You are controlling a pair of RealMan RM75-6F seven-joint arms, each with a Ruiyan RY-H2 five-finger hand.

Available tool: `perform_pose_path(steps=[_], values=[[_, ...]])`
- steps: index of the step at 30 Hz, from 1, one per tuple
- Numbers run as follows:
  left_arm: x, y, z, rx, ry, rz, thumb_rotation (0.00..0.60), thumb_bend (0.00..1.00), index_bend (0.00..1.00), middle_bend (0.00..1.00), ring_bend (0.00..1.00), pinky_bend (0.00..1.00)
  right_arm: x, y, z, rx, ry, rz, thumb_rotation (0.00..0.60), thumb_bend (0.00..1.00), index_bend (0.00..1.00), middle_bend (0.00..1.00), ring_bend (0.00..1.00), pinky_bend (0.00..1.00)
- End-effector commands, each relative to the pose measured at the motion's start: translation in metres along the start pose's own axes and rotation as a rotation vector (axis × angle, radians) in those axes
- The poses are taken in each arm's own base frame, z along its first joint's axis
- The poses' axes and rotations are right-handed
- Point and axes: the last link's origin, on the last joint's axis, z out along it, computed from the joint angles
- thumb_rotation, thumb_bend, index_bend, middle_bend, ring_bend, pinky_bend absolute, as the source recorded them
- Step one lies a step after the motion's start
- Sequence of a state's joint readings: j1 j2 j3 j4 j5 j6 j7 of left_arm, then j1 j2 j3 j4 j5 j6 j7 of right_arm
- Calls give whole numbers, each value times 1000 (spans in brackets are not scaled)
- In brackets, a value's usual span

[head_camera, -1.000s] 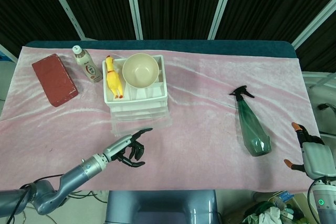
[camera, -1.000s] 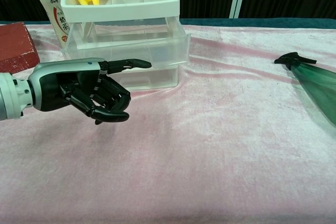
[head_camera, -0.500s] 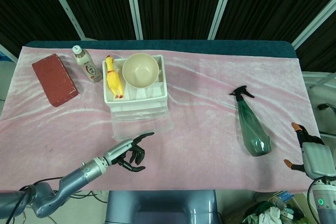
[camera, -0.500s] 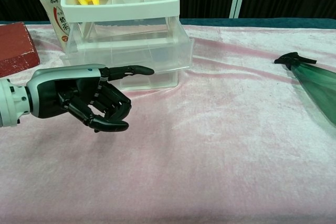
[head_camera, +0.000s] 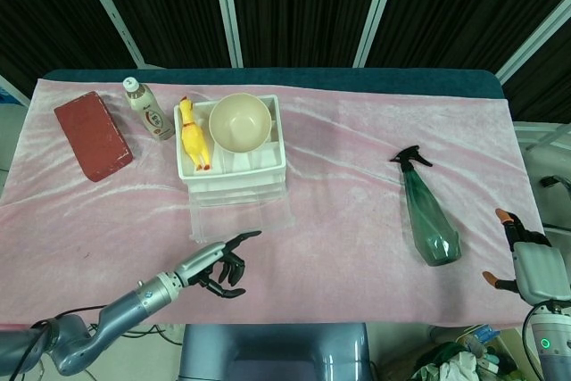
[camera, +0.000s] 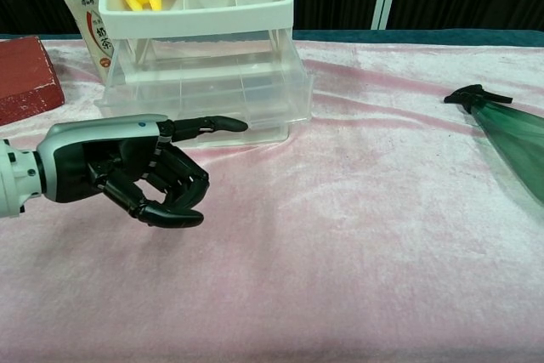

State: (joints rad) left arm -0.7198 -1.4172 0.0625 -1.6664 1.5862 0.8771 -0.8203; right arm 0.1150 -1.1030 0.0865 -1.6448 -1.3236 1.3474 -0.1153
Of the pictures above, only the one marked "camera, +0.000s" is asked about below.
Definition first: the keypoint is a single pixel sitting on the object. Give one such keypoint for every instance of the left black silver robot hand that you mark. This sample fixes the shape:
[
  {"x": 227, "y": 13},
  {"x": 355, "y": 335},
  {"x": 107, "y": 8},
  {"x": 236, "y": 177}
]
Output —
[{"x": 76, "y": 167}]

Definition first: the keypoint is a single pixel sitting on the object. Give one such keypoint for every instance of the clear plastic storage bin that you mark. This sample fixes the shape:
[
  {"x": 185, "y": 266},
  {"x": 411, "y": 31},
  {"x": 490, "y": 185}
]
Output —
[{"x": 204, "y": 99}]

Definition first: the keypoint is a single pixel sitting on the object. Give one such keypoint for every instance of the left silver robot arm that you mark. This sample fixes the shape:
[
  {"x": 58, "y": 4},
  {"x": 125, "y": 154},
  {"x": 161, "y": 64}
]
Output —
[{"x": 17, "y": 180}]

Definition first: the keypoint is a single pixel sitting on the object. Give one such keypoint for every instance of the white plastic drawer cabinet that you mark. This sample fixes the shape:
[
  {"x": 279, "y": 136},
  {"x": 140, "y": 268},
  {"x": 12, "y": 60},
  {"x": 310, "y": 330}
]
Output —
[{"x": 195, "y": 18}]

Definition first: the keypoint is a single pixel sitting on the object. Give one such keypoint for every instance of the red box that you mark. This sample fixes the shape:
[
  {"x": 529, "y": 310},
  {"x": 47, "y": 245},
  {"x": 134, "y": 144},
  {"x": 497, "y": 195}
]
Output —
[{"x": 23, "y": 78}]

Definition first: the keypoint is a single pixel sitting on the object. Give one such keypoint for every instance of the milk tea bottle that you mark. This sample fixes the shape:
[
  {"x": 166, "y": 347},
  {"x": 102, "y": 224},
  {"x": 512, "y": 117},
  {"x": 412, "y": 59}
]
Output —
[{"x": 81, "y": 6}]

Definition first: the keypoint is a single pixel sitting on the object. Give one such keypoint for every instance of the pink velvet cloth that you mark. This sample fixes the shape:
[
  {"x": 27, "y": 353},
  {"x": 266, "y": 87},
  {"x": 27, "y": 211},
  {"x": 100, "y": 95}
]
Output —
[{"x": 319, "y": 231}]

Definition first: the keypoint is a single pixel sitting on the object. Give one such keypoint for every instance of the teal table cover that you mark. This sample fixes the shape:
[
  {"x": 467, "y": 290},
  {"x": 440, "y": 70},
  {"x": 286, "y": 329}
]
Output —
[{"x": 404, "y": 36}]

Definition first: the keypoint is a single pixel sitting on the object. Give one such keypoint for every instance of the green spray bottle black trigger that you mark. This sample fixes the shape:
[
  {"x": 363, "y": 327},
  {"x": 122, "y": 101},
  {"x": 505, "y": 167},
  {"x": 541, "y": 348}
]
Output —
[{"x": 510, "y": 133}]

